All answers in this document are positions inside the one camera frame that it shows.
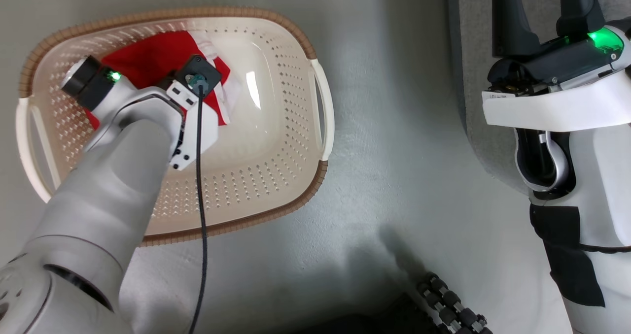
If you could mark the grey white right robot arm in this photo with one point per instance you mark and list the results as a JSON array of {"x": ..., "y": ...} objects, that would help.
[{"x": 606, "y": 176}]

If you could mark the black roller base wheel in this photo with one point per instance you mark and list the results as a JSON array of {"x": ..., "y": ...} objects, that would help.
[{"x": 451, "y": 307}]

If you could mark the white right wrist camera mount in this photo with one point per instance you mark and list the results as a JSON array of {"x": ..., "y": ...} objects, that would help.
[{"x": 562, "y": 110}]

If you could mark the grey fabric sofa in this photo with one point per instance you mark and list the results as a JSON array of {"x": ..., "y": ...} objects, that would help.
[{"x": 473, "y": 53}]

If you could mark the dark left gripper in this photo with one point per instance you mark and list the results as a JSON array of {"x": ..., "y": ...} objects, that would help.
[{"x": 91, "y": 85}]

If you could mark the beige perforated laundry basket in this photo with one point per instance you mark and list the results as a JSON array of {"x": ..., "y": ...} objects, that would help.
[{"x": 276, "y": 142}]

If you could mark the red and white garment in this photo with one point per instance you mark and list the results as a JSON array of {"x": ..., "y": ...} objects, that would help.
[{"x": 148, "y": 58}]

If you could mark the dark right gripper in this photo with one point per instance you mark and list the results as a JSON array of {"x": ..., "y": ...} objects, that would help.
[{"x": 557, "y": 63}]

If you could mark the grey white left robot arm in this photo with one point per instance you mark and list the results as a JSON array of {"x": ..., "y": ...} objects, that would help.
[{"x": 98, "y": 201}]

